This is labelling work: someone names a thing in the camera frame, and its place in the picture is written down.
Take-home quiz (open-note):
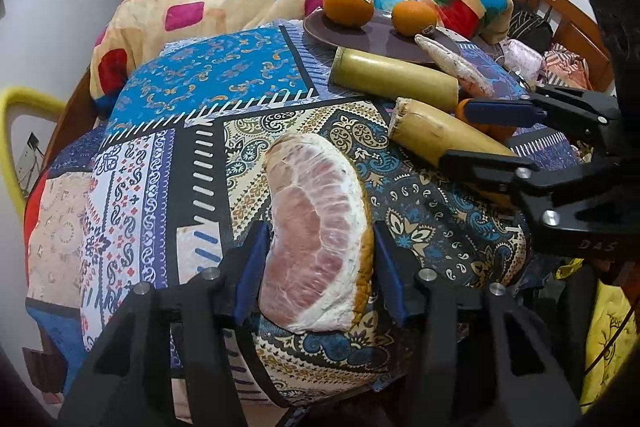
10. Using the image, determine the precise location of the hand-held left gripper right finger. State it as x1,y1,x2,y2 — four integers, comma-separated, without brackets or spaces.
372,221,587,427

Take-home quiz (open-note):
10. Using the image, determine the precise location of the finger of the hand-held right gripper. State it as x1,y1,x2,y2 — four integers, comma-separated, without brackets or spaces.
462,84,622,144
439,149,558,230

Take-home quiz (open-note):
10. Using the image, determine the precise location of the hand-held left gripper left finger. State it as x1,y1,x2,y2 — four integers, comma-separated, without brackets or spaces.
57,221,273,427

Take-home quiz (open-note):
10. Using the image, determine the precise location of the small orange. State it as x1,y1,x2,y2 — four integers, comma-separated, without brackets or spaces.
456,98,517,144

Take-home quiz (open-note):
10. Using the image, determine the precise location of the yellow sugarcane piece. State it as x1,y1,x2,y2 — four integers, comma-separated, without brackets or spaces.
387,98,522,208

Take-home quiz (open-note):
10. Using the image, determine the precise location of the peeled pomelo wedge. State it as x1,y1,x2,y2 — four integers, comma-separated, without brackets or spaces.
259,133,374,334

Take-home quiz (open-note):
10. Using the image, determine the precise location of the purple round plate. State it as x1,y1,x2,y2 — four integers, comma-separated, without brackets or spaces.
302,7,468,66

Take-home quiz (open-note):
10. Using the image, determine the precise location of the pink cloth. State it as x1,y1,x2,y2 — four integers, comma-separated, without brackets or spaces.
502,39,546,81

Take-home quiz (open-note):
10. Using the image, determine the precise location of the pale pink sweet potato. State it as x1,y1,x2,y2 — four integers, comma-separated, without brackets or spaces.
414,34,496,98

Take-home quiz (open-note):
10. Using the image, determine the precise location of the red patterned cloth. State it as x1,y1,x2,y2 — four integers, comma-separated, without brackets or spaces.
544,48,594,91

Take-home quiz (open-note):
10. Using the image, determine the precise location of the black bag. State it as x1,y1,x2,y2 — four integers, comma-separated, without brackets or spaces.
507,9,554,53

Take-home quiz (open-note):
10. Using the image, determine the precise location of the yellow-green sugarcane piece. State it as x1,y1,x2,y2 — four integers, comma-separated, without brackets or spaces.
330,48,460,112

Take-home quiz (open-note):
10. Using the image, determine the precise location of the orange with sticker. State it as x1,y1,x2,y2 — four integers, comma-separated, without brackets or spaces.
322,0,375,28
391,0,439,38

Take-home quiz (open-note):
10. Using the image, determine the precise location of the yellow printed cloth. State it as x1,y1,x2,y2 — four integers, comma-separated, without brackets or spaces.
581,279,637,414

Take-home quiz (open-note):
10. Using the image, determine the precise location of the blue paisley patchwork blanket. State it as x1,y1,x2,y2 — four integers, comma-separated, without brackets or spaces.
25,21,593,410

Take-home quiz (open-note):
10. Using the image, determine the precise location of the colourful checked fleece blanket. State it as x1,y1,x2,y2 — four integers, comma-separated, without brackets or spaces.
90,0,515,118

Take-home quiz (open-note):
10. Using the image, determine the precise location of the yellow chair frame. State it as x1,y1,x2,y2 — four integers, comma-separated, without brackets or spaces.
0,88,67,204

